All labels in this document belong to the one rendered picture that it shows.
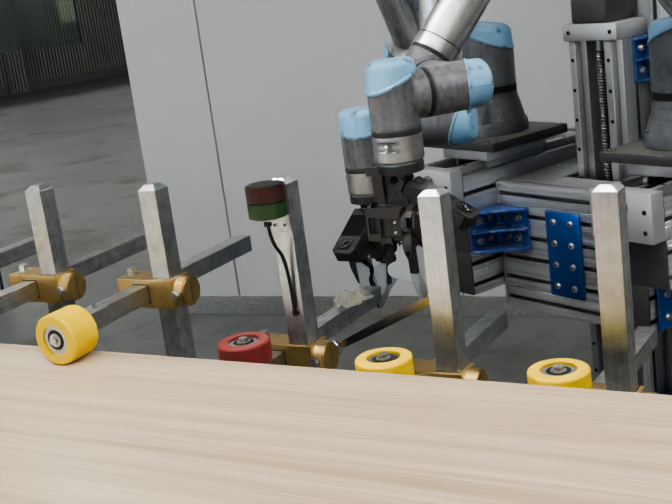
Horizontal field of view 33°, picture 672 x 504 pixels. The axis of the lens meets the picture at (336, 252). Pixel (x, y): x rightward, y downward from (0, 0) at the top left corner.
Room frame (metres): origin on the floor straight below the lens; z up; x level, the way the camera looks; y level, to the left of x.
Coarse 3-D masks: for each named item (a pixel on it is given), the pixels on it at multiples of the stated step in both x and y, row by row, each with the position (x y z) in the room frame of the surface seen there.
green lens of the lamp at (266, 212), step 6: (276, 204) 1.64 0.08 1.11; (282, 204) 1.65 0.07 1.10; (252, 210) 1.65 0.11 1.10; (258, 210) 1.64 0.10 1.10; (264, 210) 1.64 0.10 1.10; (270, 210) 1.64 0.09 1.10; (276, 210) 1.64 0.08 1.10; (282, 210) 1.65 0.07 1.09; (288, 210) 1.67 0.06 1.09; (252, 216) 1.65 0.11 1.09; (258, 216) 1.64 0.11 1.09; (264, 216) 1.64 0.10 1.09; (270, 216) 1.64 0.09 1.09; (276, 216) 1.64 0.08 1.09; (282, 216) 1.65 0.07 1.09
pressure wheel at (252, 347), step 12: (240, 336) 1.67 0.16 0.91; (252, 336) 1.66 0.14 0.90; (264, 336) 1.65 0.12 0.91; (228, 348) 1.61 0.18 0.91; (240, 348) 1.61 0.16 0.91; (252, 348) 1.61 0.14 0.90; (264, 348) 1.62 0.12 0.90; (228, 360) 1.61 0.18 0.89; (240, 360) 1.60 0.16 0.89; (252, 360) 1.60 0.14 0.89; (264, 360) 1.61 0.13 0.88
